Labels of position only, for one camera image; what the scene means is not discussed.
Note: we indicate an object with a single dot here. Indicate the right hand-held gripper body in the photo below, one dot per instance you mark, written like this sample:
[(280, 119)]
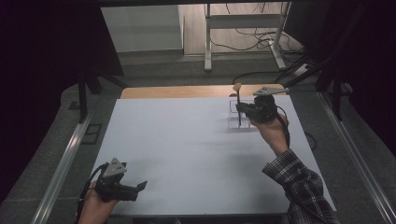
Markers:
[(263, 109)]

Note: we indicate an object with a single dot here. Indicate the dark round table grommet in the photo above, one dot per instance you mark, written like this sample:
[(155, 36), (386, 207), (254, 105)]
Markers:
[(232, 95)]

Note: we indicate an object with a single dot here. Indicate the black metal stand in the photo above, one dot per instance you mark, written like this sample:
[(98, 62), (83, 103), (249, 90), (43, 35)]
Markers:
[(82, 99), (336, 99)]

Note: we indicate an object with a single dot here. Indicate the aluminium rail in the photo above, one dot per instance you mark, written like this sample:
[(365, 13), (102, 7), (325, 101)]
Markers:
[(358, 158), (63, 166)]

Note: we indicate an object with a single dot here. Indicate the white power strip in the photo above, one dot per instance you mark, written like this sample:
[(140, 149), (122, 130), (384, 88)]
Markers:
[(302, 69)]

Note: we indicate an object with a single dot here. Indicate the dark curtain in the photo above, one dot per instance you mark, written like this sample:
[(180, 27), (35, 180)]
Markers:
[(370, 62), (40, 77)]

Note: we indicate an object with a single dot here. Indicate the clear acrylic organizer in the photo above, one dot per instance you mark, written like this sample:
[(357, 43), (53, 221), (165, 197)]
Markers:
[(233, 119)]

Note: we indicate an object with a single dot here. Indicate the white table cover sheet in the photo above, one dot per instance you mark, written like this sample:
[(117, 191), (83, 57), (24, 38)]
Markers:
[(193, 146)]

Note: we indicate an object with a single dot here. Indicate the person's right hand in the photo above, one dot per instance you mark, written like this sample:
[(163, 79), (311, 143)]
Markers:
[(274, 133)]

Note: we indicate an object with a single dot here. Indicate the person's left hand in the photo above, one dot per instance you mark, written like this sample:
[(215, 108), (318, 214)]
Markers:
[(95, 207)]

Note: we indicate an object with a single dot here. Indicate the black floor frame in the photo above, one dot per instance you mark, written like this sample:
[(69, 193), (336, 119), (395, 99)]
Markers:
[(92, 133)]

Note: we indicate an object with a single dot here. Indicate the white metal desk frame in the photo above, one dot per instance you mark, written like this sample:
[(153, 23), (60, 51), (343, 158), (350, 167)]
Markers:
[(243, 21)]

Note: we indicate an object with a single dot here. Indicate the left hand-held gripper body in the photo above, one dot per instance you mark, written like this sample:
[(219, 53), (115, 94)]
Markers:
[(110, 186)]

